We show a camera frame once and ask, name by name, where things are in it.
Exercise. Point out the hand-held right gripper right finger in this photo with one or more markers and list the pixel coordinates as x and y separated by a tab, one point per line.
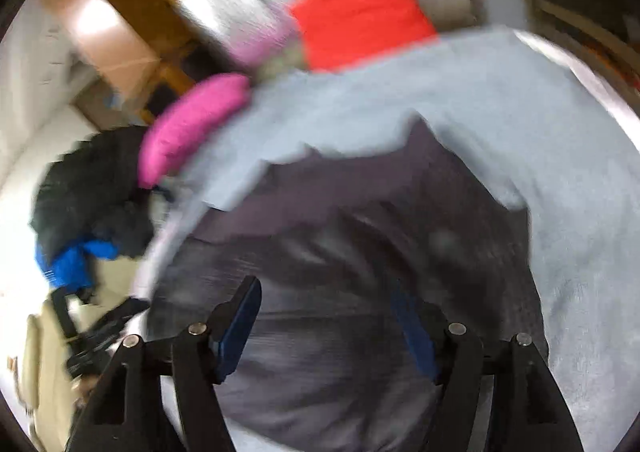
417	337

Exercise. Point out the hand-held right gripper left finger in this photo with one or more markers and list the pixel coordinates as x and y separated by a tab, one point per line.
240	327

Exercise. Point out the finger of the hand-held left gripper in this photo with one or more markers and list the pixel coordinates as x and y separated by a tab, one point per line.
125	313

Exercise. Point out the dark quilted jacket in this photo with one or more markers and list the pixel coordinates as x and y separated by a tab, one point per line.
350	242

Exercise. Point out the black clothes pile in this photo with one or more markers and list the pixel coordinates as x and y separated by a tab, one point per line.
90	182

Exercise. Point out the beige sofa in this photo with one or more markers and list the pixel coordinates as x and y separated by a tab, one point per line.
50	367

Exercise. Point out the blue garment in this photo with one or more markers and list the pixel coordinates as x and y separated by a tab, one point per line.
70	267

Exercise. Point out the pink pillow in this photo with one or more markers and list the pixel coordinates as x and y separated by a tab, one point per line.
190	126

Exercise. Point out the grey blanket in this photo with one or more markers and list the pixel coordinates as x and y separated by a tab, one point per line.
500	96

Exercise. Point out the wooden cabinet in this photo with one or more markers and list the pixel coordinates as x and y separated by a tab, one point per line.
100	16

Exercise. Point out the red cushion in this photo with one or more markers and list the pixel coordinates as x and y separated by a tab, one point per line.
360	16

